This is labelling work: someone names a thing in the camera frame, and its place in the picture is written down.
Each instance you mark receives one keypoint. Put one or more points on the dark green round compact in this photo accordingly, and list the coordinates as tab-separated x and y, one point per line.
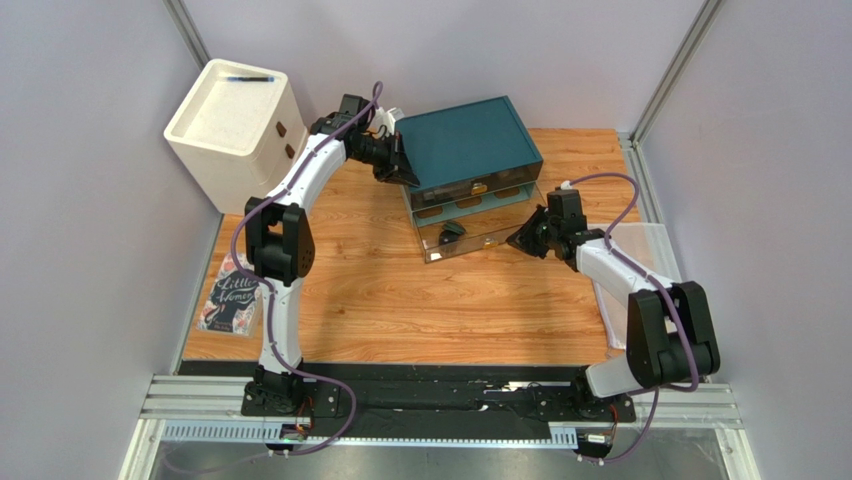
454	228

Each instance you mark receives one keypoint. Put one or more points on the teal drawer organizer box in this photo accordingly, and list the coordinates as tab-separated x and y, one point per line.
466	141

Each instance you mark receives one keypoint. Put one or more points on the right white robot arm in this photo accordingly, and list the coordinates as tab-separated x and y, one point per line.
670	337

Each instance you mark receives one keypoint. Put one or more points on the Little Women book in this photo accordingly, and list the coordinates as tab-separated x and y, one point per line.
231	308

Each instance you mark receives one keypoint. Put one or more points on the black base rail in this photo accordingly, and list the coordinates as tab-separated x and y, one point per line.
332	390

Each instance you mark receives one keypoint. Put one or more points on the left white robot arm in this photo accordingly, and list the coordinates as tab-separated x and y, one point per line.
280	247

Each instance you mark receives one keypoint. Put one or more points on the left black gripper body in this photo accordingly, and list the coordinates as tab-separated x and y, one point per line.
373	152

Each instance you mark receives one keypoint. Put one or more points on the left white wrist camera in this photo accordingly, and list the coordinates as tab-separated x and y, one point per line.
389	117

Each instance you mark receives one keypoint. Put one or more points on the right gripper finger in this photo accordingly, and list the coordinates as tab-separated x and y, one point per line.
529	246
528	232

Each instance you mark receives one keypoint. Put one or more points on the white drawer cabinet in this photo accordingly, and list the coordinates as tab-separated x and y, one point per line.
237	140

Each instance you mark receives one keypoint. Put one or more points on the black round cap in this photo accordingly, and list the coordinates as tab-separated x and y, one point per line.
447	237

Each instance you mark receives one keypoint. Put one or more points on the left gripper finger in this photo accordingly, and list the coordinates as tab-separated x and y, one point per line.
400	160
396	176

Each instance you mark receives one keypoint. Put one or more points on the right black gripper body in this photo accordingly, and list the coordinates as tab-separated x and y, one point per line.
535	230

